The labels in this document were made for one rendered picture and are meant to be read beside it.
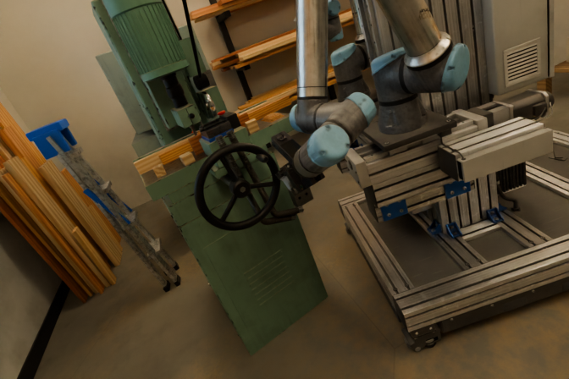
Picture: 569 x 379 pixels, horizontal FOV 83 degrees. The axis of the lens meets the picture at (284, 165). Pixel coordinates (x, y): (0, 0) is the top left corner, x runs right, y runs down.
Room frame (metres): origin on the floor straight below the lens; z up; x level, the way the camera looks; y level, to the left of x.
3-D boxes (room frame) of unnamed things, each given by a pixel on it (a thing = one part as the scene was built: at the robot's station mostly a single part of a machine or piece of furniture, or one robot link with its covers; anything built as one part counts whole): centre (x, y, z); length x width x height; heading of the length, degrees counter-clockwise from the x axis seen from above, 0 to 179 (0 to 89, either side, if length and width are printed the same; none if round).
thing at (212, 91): (1.49, 0.21, 1.02); 0.09 x 0.07 x 0.12; 112
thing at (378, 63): (0.94, -0.41, 0.98); 0.13 x 0.12 x 0.14; 30
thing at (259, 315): (1.37, 0.33, 0.36); 0.58 x 0.45 x 0.71; 22
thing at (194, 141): (1.21, 0.18, 0.93); 0.25 x 0.01 x 0.07; 112
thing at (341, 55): (1.45, -0.42, 0.98); 0.13 x 0.12 x 0.14; 103
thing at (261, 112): (1.31, 0.16, 0.92); 0.60 x 0.02 x 0.04; 112
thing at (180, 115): (1.28, 0.29, 1.03); 0.14 x 0.07 x 0.09; 22
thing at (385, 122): (0.95, -0.40, 0.87); 0.15 x 0.15 x 0.10
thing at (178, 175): (1.18, 0.20, 0.87); 0.61 x 0.30 x 0.06; 112
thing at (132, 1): (1.26, 0.29, 1.35); 0.18 x 0.18 x 0.31
